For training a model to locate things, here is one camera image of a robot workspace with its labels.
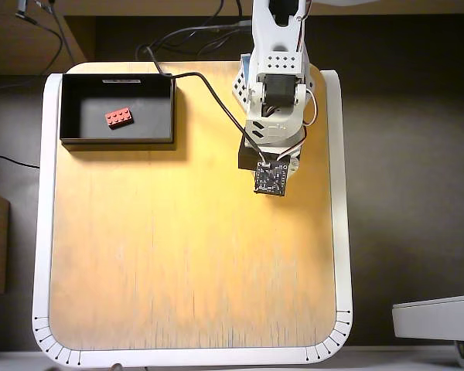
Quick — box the thin black hanging cable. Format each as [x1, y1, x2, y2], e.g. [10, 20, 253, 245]
[15, 9, 65, 77]

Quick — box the black power cable bundle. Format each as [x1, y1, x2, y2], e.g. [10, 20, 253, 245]
[137, 19, 256, 59]

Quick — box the white board edge frame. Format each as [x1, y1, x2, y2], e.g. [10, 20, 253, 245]
[31, 60, 353, 368]

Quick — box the grey hanging cable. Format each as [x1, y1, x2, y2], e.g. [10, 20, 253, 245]
[49, 0, 77, 65]

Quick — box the thin black camera cable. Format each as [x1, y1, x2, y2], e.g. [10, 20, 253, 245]
[137, 44, 270, 168]

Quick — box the black cable on dark floor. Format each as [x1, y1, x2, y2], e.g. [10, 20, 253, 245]
[0, 155, 40, 169]

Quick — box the wooden desk shelf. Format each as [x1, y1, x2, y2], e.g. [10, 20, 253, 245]
[0, 0, 464, 77]

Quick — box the red lego block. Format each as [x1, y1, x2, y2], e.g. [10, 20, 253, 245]
[104, 107, 135, 128]

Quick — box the red white black servo wire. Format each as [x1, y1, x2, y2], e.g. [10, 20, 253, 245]
[303, 90, 319, 127]

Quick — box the black rectangular bin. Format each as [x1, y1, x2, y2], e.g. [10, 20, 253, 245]
[59, 72, 178, 146]

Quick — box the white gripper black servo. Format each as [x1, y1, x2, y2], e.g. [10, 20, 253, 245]
[237, 119, 308, 173]

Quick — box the black wrist camera circuit board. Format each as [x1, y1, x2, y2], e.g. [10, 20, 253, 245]
[254, 152, 289, 199]

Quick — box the white flat plastic device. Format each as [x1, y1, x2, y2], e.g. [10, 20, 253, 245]
[391, 293, 464, 343]

